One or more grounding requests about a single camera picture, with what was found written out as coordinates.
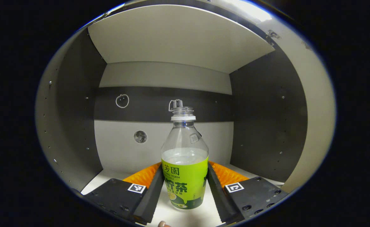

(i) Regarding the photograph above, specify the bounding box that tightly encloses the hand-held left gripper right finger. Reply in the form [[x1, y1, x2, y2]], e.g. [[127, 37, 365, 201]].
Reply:
[[206, 160, 289, 225]]

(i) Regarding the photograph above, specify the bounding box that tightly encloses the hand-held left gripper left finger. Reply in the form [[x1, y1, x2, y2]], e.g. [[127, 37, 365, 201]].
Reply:
[[83, 162, 165, 225]]

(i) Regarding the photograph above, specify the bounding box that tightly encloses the green label clear bottle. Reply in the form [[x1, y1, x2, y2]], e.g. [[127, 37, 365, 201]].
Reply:
[[161, 107, 209, 210]]

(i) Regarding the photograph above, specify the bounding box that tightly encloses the white and grey cabinet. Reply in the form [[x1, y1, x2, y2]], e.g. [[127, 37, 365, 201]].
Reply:
[[56, 0, 308, 227]]

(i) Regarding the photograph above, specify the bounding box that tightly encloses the white cabinet shelf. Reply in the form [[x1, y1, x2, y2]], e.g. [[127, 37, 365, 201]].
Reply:
[[88, 5, 275, 74], [81, 164, 285, 227]]

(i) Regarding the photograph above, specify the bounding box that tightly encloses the long ceiling light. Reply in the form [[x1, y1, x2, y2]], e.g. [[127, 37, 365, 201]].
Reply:
[[226, 0, 272, 22]]

